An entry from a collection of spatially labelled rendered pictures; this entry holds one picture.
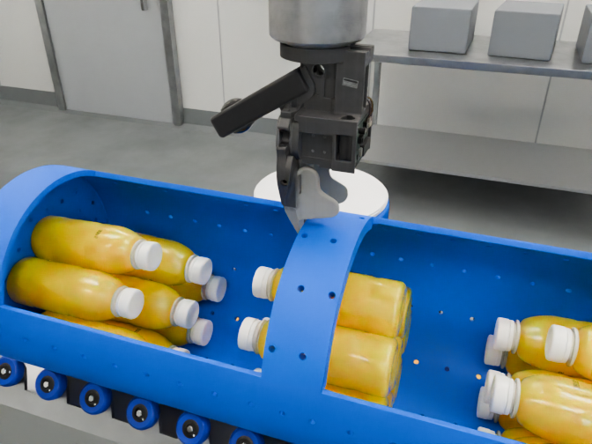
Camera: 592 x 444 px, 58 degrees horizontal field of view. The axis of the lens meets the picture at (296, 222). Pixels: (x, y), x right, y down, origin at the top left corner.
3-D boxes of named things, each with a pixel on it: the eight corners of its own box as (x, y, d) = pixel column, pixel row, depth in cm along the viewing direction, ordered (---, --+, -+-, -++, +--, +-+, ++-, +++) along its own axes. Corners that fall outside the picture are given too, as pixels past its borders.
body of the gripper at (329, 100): (352, 181, 52) (360, 54, 46) (270, 169, 54) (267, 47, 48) (370, 152, 58) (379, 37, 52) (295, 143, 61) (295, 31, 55)
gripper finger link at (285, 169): (291, 214, 55) (291, 133, 51) (277, 211, 56) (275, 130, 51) (305, 194, 59) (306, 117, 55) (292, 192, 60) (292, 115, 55)
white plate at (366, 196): (228, 184, 114) (229, 189, 115) (309, 240, 95) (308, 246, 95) (329, 154, 128) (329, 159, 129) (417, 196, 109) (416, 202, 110)
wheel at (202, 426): (194, 403, 69) (201, 401, 71) (166, 423, 69) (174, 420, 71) (211, 435, 67) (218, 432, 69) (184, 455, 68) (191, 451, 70)
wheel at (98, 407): (95, 374, 73) (104, 373, 75) (70, 393, 73) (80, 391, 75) (110, 403, 72) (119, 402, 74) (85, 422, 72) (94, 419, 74)
